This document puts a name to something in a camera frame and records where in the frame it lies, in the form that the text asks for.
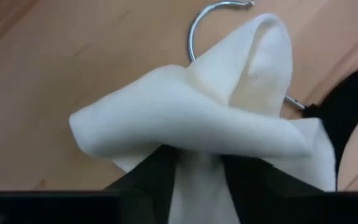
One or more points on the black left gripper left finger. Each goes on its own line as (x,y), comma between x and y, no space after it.
(149,177)

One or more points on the black hanger with metal hook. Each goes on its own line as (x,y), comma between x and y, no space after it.
(346,102)

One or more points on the white cloth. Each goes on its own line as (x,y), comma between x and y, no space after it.
(197,118)

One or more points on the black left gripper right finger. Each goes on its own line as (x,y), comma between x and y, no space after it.
(253,186)

